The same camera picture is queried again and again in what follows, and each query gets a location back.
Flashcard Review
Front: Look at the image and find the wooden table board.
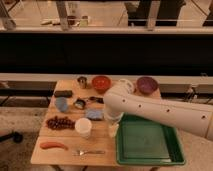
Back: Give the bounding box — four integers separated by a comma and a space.
30, 79, 162, 167

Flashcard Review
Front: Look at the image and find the small metal cup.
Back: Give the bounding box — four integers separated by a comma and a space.
77, 76, 87, 89

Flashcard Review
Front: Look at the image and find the black handled tool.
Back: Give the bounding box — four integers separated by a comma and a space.
89, 96, 104, 104

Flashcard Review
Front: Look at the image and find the blue sponge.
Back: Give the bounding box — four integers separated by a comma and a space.
85, 109, 103, 121

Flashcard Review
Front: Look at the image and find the silver fork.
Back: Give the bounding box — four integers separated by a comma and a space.
73, 150, 105, 156

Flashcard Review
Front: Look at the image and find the black rectangular block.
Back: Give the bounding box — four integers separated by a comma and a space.
54, 90, 73, 98

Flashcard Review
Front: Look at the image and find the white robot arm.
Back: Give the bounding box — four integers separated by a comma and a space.
103, 79, 213, 141

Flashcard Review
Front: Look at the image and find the purple bowl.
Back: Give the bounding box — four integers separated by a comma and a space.
136, 77, 158, 95

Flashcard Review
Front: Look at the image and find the red bowl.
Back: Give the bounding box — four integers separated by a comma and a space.
92, 76, 111, 94

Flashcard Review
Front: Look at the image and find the green plastic tray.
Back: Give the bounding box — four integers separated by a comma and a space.
116, 115, 185, 166

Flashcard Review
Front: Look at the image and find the red grape bunch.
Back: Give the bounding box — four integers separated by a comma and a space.
46, 116, 75, 130

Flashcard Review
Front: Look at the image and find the white paper cup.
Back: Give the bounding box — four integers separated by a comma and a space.
75, 118, 92, 138

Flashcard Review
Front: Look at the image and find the black binder clip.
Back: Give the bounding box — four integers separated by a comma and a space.
73, 98, 86, 110

